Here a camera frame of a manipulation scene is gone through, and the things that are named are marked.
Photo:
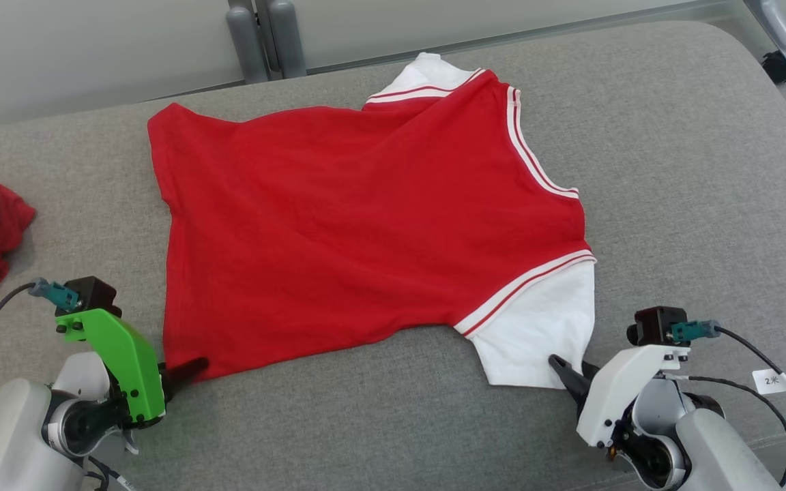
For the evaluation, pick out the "black caster wheel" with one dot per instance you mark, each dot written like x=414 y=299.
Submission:
x=778 y=68

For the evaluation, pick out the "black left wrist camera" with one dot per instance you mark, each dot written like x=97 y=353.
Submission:
x=93 y=293

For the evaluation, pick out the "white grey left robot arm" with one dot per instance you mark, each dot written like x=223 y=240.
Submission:
x=4 y=436

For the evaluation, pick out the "red white sleeved t-shirt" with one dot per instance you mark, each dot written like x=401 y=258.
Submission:
x=366 y=218

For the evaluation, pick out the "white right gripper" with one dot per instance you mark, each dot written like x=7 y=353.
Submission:
x=611 y=395

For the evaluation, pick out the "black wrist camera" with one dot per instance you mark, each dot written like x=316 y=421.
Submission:
x=656 y=324
x=93 y=293

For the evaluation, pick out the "grey partition leg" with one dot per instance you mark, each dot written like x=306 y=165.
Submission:
x=778 y=27

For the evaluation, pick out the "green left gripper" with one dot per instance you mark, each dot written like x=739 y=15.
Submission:
x=127 y=361

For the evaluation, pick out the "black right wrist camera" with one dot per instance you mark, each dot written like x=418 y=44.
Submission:
x=656 y=324

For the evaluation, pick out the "grey double partition post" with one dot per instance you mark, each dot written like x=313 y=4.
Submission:
x=246 y=48

